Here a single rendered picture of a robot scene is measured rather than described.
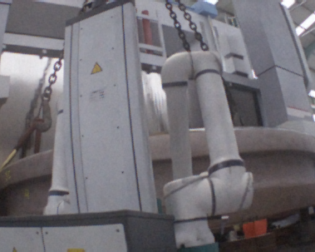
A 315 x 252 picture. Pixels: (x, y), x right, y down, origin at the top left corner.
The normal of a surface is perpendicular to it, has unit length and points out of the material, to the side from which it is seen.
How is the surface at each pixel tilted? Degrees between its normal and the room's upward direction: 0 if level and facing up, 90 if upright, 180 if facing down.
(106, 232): 90
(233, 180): 80
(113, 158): 90
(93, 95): 90
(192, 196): 89
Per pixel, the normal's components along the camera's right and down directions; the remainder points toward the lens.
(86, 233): -0.36, -0.26
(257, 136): 0.37, -0.34
